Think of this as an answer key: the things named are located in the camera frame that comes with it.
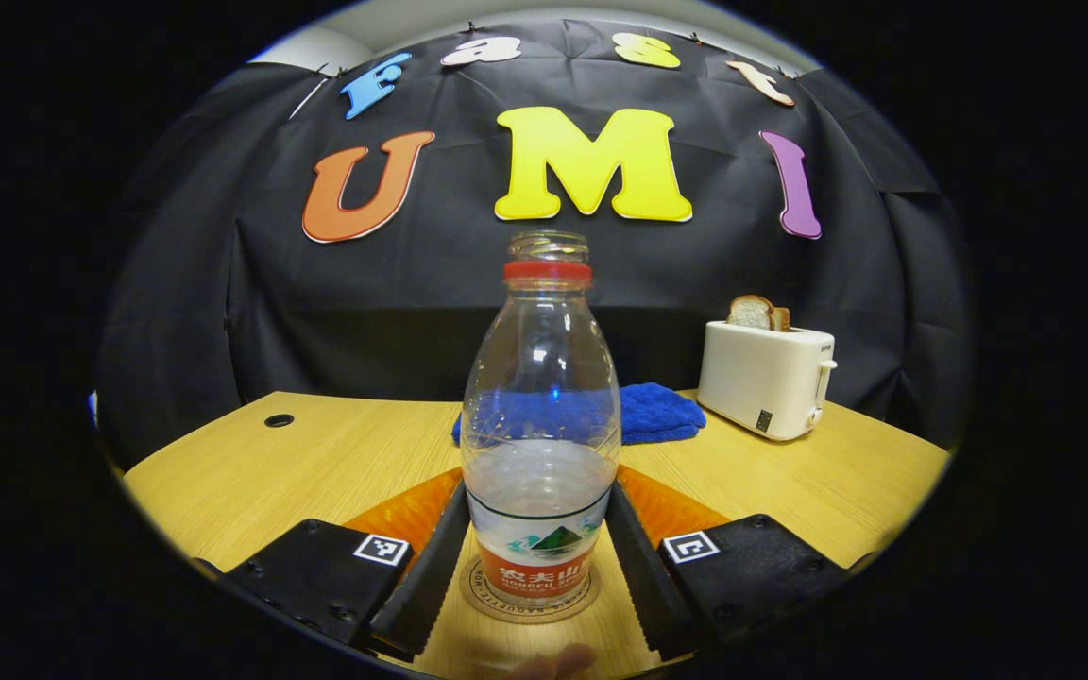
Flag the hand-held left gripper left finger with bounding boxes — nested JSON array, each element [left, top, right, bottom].
[[223, 467, 472, 662]]

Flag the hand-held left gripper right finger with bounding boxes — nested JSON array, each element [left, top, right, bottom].
[[603, 465, 855, 662]]

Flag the round brown coaster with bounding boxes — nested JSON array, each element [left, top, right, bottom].
[[458, 552, 602, 625]]

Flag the clear plastic water bottle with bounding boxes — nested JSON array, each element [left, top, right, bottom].
[[460, 229, 622, 610]]

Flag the blue folded towel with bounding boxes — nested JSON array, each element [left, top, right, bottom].
[[450, 382, 707, 448]]

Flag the white toaster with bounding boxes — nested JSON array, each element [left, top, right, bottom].
[[697, 320, 839, 442]]

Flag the large toast bread slice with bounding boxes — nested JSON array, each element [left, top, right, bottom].
[[727, 295, 776, 331]]

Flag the black backdrop cloth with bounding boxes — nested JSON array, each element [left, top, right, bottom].
[[95, 19, 975, 468]]

